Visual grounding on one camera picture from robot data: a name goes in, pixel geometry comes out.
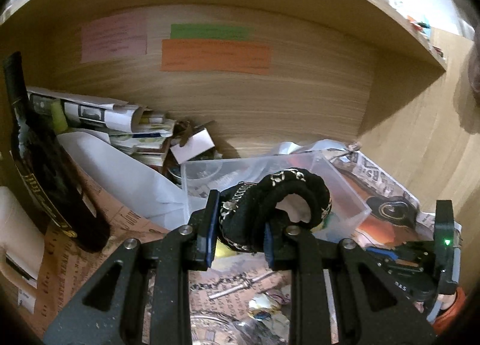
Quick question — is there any black headband with chain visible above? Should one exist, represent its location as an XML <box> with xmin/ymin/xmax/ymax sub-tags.
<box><xmin>218</xmin><ymin>168</ymin><xmax>332</xmax><ymax>253</ymax></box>

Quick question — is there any orange jacket sleeve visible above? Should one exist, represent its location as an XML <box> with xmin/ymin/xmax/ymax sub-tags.
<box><xmin>433</xmin><ymin>286</ymin><xmax>466</xmax><ymax>335</ymax></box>

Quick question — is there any car print newspaper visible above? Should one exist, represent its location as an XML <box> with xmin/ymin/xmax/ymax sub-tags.
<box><xmin>277</xmin><ymin>138</ymin><xmax>440</xmax><ymax>252</ymax></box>

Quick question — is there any white paper sheet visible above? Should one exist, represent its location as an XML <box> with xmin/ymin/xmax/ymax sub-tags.
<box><xmin>58</xmin><ymin>132</ymin><xmax>207</xmax><ymax>229</ymax></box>

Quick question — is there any dark wine bottle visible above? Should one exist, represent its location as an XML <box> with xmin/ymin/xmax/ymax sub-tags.
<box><xmin>3</xmin><ymin>51</ymin><xmax>110</xmax><ymax>253</ymax></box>

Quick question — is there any clear plastic storage bin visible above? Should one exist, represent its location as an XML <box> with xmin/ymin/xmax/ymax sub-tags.
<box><xmin>181</xmin><ymin>151</ymin><xmax>370</xmax><ymax>243</ymax></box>

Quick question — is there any stack of magazines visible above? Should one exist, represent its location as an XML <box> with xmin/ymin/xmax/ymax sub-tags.
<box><xmin>27</xmin><ymin>86</ymin><xmax>176</xmax><ymax>170</ymax></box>

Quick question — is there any small white box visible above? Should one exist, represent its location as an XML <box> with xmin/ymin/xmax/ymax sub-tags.
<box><xmin>170</xmin><ymin>129</ymin><xmax>215</xmax><ymax>165</ymax></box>

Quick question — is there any pink paper note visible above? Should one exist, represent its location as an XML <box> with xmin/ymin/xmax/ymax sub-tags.
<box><xmin>80</xmin><ymin>11</ymin><xmax>147</xmax><ymax>63</ymax></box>

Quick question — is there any orange paper note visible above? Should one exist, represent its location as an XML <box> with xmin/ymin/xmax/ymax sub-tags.
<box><xmin>160</xmin><ymin>38</ymin><xmax>272</xmax><ymax>75</ymax></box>

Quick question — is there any green paper note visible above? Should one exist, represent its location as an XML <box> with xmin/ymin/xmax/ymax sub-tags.
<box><xmin>170</xmin><ymin>23</ymin><xmax>251</xmax><ymax>41</ymax></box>

